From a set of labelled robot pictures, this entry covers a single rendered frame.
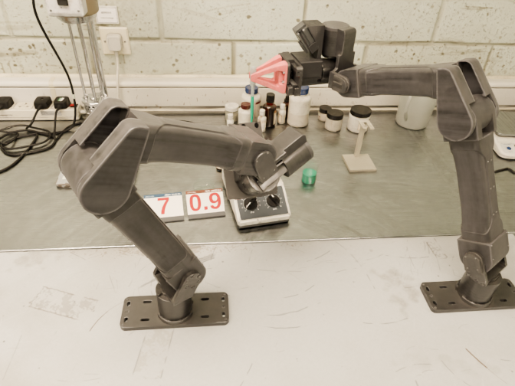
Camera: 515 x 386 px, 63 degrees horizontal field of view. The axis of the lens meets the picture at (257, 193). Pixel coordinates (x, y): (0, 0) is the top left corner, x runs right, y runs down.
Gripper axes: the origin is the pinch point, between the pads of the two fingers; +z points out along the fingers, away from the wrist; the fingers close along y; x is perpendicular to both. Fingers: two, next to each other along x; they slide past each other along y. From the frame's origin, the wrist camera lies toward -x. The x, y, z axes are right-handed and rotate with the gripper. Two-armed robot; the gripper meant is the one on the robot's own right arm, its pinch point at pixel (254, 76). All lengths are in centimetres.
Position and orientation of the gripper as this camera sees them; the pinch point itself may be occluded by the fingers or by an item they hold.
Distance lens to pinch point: 93.1
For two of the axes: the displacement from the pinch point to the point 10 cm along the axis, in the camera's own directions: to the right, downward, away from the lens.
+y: 2.6, 5.9, -7.6
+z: -9.7, 1.3, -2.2
